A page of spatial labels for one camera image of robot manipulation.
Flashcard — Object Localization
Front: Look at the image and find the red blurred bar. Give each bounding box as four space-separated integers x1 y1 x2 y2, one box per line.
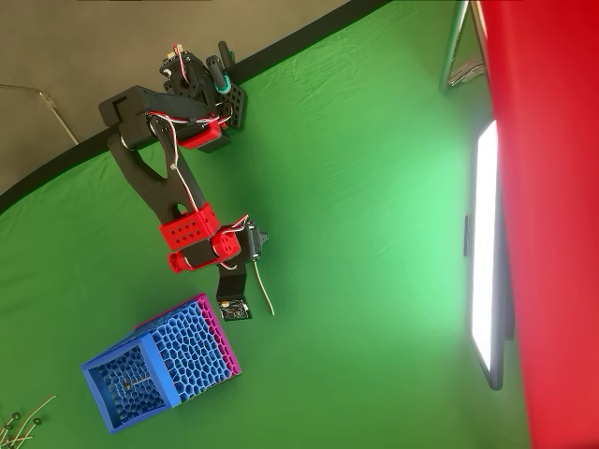
475 0 599 449

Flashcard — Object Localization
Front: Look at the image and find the thin grey floor cable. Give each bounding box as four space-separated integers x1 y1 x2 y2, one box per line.
0 82 80 146

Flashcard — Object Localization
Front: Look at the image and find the blue and pink mesh basket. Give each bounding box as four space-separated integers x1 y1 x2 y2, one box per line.
80 292 243 436

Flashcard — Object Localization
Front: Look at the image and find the chrome metal stand frame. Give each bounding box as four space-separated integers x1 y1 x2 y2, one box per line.
437 0 489 95

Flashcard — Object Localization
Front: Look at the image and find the black perforated arm base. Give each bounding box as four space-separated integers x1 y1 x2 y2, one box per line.
157 40 250 141

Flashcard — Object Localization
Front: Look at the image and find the red white arm cable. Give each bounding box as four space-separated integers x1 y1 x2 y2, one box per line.
145 110 200 217

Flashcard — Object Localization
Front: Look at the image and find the green table cloth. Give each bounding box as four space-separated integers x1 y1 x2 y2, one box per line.
0 0 533 449

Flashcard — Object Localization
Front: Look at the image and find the black clamp with teal knob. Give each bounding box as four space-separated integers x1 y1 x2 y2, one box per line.
211 40 234 94

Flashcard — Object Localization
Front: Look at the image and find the black gripper camera module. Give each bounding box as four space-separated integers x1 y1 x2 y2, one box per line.
214 264 255 324

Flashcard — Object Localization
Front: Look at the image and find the black flat light panel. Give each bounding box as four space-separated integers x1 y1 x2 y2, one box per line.
461 118 517 392

